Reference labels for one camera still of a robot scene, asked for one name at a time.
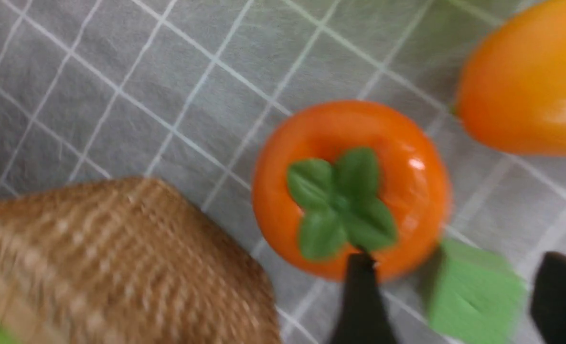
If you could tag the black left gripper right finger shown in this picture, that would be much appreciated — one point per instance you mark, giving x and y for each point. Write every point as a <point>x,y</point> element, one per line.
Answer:
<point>548,301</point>

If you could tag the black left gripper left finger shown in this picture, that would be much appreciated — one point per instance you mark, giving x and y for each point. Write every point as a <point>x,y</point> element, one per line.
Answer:
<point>363,317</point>

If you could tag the orange persimmon with green leaf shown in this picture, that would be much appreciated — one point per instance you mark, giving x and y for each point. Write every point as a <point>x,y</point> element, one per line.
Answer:
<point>346,176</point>

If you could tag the yellow orange mango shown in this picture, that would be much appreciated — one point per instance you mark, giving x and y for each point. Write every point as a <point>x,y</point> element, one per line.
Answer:
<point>512,90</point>

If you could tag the green foam cube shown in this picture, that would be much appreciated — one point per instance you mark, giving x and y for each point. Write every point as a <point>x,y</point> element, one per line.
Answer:
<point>472,295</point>

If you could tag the woven rattan basket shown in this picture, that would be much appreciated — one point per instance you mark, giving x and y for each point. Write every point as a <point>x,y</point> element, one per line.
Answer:
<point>126,261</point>

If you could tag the grey checkered tablecloth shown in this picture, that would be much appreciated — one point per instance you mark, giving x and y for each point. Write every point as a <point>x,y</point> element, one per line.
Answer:
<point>188,90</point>

